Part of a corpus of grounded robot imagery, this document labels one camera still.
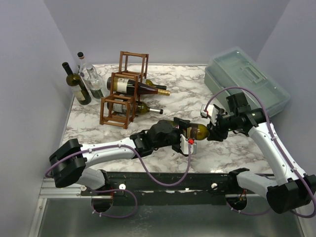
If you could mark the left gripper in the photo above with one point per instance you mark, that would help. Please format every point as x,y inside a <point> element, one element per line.
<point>182,129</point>

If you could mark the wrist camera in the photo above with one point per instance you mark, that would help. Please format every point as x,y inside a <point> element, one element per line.
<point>209,112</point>
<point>187,146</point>

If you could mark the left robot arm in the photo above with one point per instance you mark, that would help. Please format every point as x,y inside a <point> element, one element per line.
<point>72,162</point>

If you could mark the black front mounting rail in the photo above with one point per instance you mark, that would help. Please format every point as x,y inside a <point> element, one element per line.
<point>129,188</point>

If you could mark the translucent green plastic toolbox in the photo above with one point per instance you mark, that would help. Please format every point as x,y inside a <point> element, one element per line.
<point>233,67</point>

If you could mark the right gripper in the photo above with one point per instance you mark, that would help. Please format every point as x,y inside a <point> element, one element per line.
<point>217,127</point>

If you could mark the green bottle white label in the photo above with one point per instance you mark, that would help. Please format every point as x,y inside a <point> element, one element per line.
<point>77,86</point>

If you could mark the clear bottle dark label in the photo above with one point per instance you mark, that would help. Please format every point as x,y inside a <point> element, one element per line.
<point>96,83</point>

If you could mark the brown wooden wine rack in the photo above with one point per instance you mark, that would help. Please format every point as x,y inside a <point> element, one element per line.
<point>107,114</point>

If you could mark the clear wine bottle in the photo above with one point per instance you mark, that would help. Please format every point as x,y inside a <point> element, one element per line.
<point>84,66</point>

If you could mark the dark bottle gold foil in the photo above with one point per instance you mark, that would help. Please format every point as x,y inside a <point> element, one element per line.
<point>128,86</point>

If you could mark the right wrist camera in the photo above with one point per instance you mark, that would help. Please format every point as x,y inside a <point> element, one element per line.
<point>209,112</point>

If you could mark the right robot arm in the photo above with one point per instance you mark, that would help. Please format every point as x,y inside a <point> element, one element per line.
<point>292,187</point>

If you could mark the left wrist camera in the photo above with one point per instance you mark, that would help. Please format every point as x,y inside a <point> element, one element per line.
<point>187,146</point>

